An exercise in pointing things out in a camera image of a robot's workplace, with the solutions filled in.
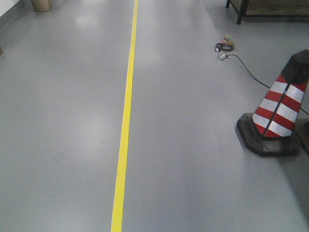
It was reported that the coloured wire bundle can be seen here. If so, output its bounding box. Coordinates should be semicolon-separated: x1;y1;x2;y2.
215;34;236;53

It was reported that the black floor cable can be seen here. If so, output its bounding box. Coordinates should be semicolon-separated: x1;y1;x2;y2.
228;54;309;116

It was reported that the black metal table frame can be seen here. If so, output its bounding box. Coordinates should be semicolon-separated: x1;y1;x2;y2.
225;0;309;25

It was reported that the red white traffic cone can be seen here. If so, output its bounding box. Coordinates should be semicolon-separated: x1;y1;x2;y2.
237;49;309;157

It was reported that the cardboard tube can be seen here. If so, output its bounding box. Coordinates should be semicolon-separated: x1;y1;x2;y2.
31;0;52;12

